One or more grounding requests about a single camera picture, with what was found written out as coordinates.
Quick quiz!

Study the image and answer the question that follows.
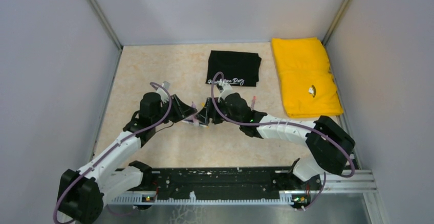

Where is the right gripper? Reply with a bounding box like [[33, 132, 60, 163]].
[[195, 96, 242, 126]]

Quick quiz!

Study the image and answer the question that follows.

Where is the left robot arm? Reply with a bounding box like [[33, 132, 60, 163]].
[[53, 91, 197, 223]]

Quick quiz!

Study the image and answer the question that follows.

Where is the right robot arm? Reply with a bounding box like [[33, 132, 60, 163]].
[[195, 93, 355, 189]]

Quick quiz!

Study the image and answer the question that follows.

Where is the aluminium frame rail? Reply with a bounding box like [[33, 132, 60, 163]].
[[108, 170, 377, 209]]

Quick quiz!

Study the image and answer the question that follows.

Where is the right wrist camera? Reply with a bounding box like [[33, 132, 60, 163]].
[[217, 81, 234, 101]]

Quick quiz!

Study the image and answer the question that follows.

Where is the thin pink pen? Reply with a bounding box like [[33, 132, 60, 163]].
[[250, 96, 256, 110]]

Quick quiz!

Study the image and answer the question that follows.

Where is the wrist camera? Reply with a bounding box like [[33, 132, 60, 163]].
[[217, 81, 234, 101], [158, 81, 170, 103]]

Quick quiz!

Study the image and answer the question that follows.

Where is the yellow folded t-shirt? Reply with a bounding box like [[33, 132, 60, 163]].
[[271, 37, 343, 118]]

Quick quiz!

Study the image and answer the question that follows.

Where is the black folded t-shirt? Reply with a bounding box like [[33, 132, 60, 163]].
[[205, 50, 262, 87]]

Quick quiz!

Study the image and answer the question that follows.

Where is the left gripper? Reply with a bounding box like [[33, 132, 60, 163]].
[[153, 94, 197, 126]]

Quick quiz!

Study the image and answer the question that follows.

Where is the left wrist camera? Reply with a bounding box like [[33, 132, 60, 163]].
[[158, 81, 170, 103]]

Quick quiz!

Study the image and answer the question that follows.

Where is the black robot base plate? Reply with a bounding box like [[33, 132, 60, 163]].
[[128, 166, 321, 203]]

